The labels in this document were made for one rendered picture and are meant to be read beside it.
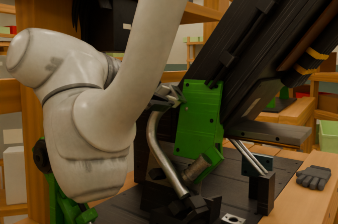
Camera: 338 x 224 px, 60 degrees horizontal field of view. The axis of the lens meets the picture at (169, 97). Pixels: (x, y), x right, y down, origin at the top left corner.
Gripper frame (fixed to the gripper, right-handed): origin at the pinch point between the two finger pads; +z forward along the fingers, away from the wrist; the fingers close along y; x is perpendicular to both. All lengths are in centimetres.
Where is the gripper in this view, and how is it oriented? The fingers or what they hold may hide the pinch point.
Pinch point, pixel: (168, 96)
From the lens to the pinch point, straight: 77.9
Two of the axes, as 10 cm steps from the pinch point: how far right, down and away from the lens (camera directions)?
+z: 5.6, 1.7, 8.1
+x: -6.9, 6.3, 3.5
